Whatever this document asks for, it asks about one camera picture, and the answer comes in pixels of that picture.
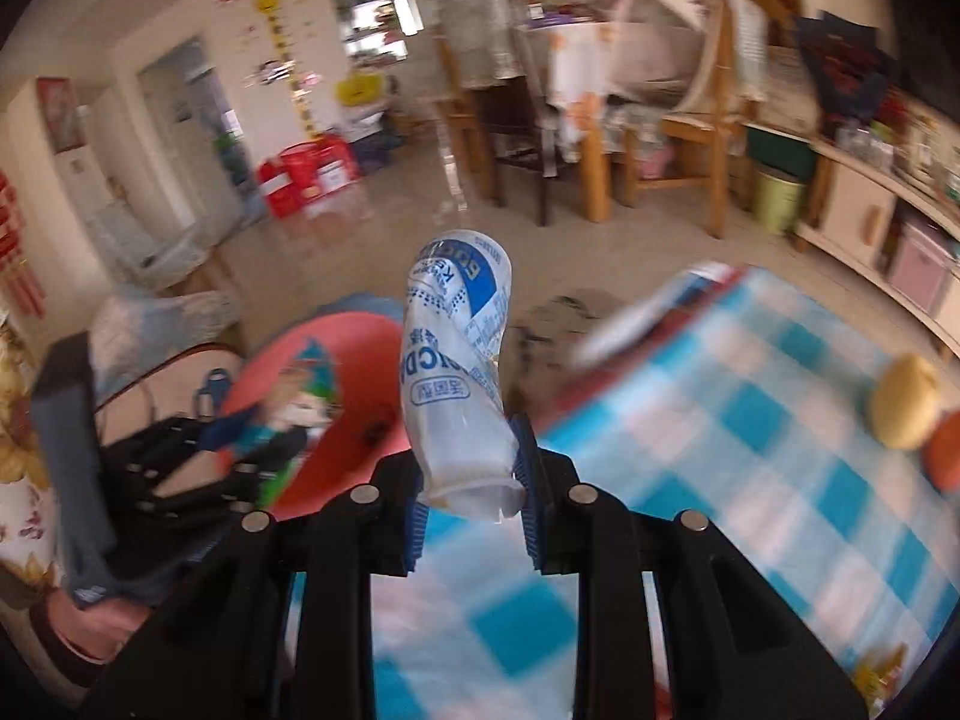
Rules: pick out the wooden dining table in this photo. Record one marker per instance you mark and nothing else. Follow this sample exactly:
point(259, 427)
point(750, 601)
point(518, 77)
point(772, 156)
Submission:
point(585, 90)

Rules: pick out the blue checked tablecloth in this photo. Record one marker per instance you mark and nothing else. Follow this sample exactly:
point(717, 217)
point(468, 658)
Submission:
point(675, 502)

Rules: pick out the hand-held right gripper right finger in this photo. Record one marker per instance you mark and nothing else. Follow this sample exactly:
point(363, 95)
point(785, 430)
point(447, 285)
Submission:
point(531, 532)

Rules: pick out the yellow bag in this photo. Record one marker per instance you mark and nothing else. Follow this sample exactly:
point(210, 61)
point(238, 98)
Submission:
point(360, 86)

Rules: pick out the floral cushion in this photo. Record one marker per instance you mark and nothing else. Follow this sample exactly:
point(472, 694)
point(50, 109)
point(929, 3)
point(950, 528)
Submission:
point(780, 90)

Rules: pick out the crushed white plastic bottle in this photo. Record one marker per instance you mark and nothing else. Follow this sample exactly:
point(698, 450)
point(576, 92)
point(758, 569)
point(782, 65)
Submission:
point(450, 360)

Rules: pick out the red apple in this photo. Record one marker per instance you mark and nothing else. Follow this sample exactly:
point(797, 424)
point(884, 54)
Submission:
point(943, 457)

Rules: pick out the yellow apple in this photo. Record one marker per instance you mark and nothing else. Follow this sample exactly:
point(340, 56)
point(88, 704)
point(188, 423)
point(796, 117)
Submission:
point(904, 405)

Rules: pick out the red gift bag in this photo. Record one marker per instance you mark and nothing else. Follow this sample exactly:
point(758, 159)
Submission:
point(339, 165)
point(304, 169)
point(276, 191)

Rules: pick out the dark blue flower bouquet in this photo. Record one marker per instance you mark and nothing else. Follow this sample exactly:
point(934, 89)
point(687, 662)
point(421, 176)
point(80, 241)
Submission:
point(847, 67)

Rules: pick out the dark green storage box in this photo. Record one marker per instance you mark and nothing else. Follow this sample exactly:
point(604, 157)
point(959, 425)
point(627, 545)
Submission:
point(780, 146)

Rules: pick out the dark wooden chair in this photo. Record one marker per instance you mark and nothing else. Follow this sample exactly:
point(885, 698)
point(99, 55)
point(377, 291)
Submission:
point(517, 135)

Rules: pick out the lace sofa cover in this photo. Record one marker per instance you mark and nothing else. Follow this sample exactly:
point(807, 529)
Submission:
point(157, 315)

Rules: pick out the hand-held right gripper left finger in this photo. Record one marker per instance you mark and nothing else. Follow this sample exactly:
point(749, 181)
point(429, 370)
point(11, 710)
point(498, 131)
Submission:
point(414, 540)

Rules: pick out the giraffe height wall sticker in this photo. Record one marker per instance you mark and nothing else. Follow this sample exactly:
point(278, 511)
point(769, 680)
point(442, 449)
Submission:
point(281, 52)

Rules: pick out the yellow snack wrapper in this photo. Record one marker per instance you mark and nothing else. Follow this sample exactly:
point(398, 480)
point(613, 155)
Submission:
point(885, 679)

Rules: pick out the blue snack packet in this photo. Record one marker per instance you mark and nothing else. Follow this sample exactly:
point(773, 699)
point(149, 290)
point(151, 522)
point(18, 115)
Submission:
point(304, 382)

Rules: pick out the red framed picture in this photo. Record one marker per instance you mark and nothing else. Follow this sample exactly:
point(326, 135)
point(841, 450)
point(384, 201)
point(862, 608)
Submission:
point(60, 112)

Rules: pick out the person's left hand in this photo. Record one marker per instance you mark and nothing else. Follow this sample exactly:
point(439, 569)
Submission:
point(97, 630)

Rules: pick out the lace covered wooden chair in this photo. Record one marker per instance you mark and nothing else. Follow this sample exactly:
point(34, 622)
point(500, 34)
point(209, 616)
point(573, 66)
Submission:
point(465, 67)

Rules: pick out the pink storage box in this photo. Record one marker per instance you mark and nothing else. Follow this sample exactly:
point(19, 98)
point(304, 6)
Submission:
point(919, 266)

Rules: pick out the floral print cloth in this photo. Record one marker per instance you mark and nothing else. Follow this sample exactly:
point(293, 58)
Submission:
point(15, 465)

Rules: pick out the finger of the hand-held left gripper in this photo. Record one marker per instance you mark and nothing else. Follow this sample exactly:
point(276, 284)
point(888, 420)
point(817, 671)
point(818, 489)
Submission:
point(161, 442)
point(225, 480)

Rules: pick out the cat print floor mat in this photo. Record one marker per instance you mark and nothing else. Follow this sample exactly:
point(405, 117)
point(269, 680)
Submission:
point(559, 319)

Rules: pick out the blue plastic stool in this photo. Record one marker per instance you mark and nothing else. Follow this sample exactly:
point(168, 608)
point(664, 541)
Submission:
point(360, 305)

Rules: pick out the pink plastic basin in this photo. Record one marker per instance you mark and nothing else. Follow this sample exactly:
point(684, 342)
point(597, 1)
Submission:
point(360, 360)

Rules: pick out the light green waste bin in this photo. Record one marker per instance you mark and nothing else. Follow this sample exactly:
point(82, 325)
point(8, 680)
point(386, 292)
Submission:
point(780, 199)

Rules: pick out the white television cabinet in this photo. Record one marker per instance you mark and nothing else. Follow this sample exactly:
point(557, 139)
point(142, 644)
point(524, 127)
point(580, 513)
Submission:
point(855, 217)

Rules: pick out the white mesh food cover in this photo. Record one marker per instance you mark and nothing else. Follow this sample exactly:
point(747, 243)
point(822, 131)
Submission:
point(675, 15)

